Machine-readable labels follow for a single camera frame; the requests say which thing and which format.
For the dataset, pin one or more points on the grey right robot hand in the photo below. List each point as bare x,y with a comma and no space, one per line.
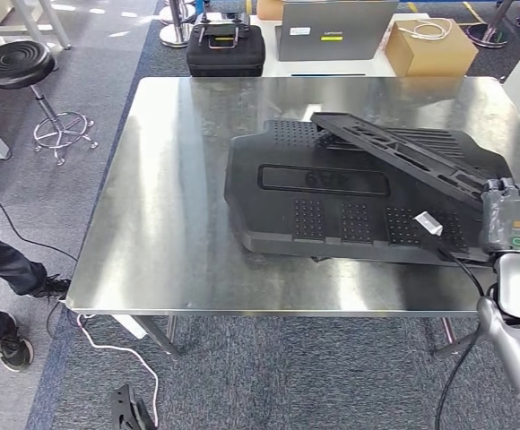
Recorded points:
515,219

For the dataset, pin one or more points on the black plastic panel part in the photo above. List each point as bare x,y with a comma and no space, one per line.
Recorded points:
376,139

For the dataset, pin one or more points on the steel workbench table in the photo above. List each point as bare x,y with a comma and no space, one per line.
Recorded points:
152,208

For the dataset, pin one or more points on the person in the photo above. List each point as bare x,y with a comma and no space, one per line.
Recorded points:
0,255

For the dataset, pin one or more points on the black round stool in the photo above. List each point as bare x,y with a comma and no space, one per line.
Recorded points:
17,65

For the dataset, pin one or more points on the dark stanchion base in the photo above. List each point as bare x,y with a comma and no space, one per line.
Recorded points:
488,32

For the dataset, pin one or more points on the cardboard box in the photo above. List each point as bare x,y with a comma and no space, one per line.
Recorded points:
430,56

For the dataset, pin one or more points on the white power strip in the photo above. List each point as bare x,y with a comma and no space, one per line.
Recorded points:
130,326

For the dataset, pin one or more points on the chrome stanchion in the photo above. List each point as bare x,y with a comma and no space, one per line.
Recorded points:
177,32

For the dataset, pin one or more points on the black engine cover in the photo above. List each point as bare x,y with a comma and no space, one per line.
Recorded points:
286,225

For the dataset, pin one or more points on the grey laptop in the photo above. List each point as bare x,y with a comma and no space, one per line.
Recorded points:
336,30

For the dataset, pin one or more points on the black carrying case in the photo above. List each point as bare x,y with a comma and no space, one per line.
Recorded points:
226,53

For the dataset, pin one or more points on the small tan box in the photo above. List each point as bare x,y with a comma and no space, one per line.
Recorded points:
269,9

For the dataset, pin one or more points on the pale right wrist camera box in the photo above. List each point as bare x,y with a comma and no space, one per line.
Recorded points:
428,222

